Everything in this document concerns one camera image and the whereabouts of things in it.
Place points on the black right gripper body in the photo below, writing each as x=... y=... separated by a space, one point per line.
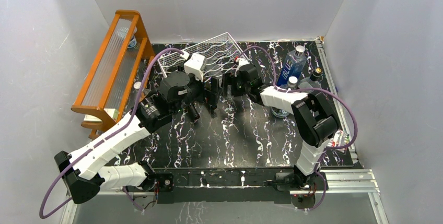
x=240 y=88

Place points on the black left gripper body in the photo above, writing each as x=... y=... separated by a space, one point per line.
x=196 y=91

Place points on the square clear bottle black cap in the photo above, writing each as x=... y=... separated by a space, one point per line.
x=312 y=81

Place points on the round clear bottle white cap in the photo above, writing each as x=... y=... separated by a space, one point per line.
x=290 y=84

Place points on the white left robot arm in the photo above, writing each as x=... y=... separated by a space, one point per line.
x=85 y=171

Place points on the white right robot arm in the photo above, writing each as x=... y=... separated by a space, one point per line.
x=315 y=119

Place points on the clear bottle silver cap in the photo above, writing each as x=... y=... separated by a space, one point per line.
x=137 y=86

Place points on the plastic water bottle on shelf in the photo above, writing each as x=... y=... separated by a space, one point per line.
x=122 y=33

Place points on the orange wooden shelf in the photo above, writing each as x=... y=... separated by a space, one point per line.
x=107 y=88

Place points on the pack of coloured markers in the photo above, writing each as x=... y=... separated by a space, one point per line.
x=340 y=138

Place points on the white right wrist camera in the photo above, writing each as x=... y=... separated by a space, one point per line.
x=240 y=61

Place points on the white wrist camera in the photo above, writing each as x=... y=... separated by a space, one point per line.
x=193 y=65
x=240 y=61

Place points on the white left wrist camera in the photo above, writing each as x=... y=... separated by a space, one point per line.
x=193 y=65

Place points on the white wire wine rack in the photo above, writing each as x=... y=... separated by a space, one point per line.
x=220 y=52

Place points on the aluminium frame rail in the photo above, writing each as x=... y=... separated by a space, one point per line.
x=241 y=196

